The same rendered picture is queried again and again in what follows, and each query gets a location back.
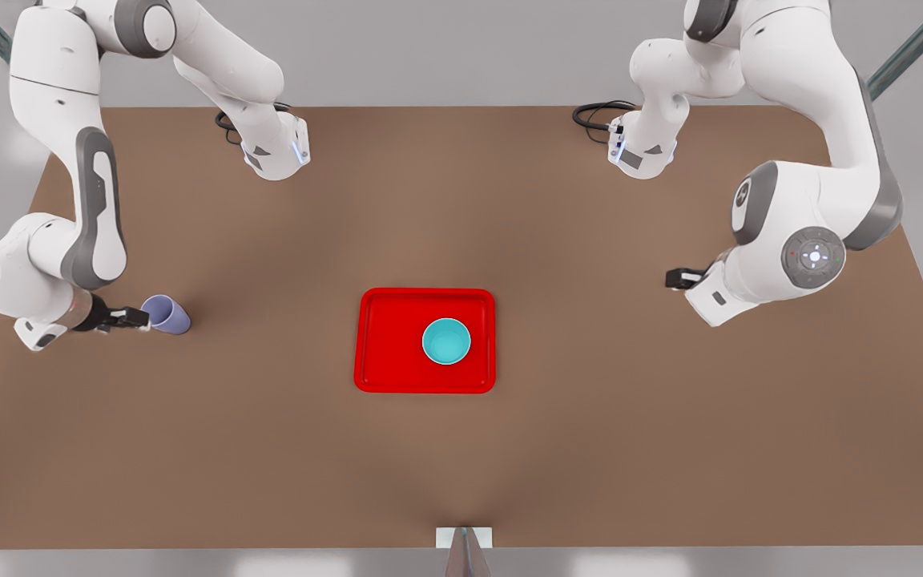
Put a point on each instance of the lavender cup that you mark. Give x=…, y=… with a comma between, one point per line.
x=169, y=315

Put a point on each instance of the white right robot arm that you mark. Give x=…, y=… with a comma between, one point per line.
x=98, y=212

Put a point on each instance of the teal bowl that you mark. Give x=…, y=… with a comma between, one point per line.
x=446, y=341

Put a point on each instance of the silver frame post with foot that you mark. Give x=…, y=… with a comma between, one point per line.
x=464, y=553

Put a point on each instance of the red tray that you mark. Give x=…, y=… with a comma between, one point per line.
x=389, y=344

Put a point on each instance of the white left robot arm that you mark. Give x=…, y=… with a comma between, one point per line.
x=822, y=144

